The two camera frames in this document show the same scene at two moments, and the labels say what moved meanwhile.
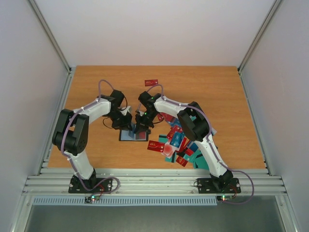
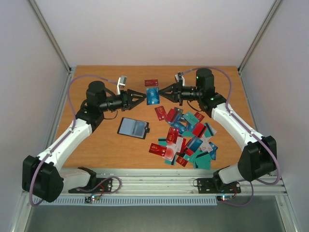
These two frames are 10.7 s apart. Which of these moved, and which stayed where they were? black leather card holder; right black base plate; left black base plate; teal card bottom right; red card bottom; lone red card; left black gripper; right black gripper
Moved: left black gripper; right black gripper; black leather card holder
Stayed: teal card bottom right; left black base plate; right black base plate; lone red card; red card bottom
